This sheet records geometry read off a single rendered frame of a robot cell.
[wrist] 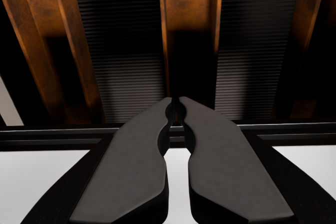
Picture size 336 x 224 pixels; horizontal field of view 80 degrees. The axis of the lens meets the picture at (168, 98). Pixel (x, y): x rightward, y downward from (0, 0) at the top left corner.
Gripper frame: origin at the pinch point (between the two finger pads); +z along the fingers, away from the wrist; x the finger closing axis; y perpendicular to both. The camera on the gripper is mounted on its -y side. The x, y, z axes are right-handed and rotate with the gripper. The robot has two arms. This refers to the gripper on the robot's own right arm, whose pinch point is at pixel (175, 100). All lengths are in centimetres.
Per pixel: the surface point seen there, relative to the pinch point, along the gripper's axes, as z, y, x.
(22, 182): 6.2, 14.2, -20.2
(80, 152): 6.1, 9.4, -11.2
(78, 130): 8.3, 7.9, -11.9
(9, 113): 92, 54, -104
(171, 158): 6.0, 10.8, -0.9
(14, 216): 6.3, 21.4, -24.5
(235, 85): 35.5, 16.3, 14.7
